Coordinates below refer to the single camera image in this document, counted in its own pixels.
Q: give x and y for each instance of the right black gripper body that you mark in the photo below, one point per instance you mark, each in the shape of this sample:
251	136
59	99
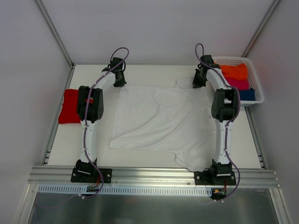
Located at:
198	80

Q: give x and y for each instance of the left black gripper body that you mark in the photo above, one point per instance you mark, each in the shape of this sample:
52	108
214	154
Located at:
119	80

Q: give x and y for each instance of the white t shirt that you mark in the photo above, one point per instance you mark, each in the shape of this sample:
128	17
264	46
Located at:
175	120

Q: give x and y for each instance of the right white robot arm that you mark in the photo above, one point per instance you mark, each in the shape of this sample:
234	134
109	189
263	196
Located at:
225	109

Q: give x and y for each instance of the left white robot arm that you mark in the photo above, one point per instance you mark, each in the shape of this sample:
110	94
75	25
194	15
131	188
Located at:
90	109

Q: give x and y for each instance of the orange t shirt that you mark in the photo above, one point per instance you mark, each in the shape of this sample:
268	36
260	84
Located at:
238	72

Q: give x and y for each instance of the pink t shirt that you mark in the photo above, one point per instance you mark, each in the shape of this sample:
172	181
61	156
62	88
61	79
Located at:
239	84

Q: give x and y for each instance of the blue t shirt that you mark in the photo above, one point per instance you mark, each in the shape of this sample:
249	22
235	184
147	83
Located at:
247	95

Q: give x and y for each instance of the white plastic basket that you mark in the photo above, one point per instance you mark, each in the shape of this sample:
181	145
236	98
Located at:
252	76

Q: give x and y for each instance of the folded red t shirt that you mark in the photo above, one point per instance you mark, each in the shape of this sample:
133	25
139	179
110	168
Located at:
68	114

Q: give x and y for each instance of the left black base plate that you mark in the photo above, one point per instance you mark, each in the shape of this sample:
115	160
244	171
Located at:
105	175

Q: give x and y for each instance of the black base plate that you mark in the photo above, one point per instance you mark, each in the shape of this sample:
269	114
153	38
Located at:
208	178
105	175

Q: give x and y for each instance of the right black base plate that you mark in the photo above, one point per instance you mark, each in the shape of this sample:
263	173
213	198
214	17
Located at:
208	178

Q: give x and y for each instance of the white slotted cable duct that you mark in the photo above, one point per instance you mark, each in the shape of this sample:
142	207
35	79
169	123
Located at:
126	190

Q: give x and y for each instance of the aluminium mounting rail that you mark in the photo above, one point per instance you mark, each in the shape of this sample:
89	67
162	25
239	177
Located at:
155	177

